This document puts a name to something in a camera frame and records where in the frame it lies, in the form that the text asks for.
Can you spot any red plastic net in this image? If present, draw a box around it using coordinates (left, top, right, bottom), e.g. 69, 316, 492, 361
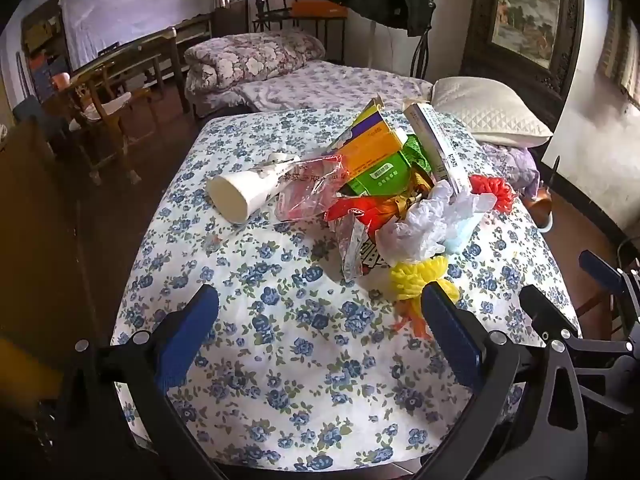
469, 174, 516, 214

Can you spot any white plastic bag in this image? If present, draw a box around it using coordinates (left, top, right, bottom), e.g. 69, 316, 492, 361
375, 180, 496, 266

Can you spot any red candy wrapper packet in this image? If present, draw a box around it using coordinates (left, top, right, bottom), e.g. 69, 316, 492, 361
334, 212, 387, 281

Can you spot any white long cardboard box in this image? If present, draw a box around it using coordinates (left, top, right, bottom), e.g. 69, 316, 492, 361
404, 103, 472, 194

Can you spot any white paper cup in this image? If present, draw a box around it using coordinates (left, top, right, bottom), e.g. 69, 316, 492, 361
206, 153, 300, 224

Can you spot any green cardboard box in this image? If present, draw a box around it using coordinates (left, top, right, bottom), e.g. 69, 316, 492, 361
344, 134, 432, 196

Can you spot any clear red plastic bag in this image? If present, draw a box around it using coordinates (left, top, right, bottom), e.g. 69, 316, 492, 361
276, 154, 349, 221

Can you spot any red snack wrapper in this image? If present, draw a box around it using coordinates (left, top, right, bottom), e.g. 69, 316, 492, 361
323, 170, 433, 240

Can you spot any teal wash basin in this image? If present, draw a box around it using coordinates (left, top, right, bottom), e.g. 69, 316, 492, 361
522, 186, 553, 234

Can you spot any blue floral bed quilt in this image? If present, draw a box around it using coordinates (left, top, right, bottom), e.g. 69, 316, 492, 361
110, 107, 582, 473

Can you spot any white quilted pillow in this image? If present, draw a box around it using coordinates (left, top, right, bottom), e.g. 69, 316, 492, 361
430, 76, 553, 148

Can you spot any wooden chair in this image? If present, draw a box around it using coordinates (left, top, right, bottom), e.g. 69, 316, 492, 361
50, 66, 162, 185

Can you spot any framed landscape painting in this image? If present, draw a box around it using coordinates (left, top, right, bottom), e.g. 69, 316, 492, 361
461, 0, 584, 122

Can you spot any wooden bench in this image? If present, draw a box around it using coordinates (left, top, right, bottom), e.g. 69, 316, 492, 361
70, 26, 191, 114

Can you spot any purple floral bed sheet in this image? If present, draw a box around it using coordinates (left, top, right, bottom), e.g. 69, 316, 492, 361
186, 60, 540, 197

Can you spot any folded maroon floral duvet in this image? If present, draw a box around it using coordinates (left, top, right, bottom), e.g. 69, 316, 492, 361
184, 29, 326, 94

